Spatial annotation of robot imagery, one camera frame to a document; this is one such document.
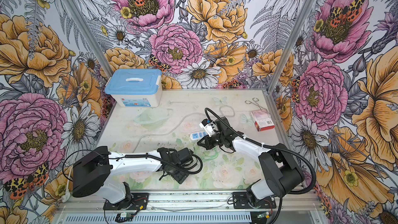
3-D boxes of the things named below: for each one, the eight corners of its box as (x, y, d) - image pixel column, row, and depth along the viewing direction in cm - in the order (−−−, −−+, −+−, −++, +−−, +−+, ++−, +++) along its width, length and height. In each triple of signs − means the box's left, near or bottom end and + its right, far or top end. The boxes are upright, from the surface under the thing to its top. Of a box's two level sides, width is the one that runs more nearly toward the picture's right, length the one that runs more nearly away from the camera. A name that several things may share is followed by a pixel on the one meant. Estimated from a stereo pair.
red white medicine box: (256, 132, 101) (258, 127, 97) (249, 115, 110) (251, 110, 106) (273, 129, 102) (275, 125, 99) (264, 113, 111) (267, 108, 107)
